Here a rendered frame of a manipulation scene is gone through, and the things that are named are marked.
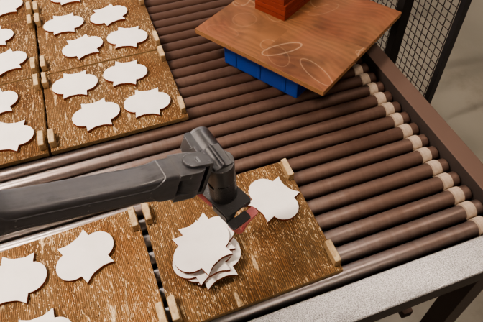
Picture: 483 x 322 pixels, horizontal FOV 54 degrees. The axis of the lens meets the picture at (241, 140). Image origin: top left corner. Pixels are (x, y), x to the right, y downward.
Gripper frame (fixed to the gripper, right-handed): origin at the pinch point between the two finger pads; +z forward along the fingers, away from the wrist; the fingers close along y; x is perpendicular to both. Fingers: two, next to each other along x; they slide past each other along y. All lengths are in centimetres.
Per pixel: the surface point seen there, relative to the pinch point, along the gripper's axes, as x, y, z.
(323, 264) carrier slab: -13.8, -18.0, 15.1
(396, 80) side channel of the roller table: -78, 10, 15
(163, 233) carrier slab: 10.1, 14.1, 13.8
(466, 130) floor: -174, 11, 112
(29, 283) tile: 40.9, 23.2, 12.0
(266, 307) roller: 2.8, -15.8, 16.9
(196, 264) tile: 10.1, -0.6, 8.4
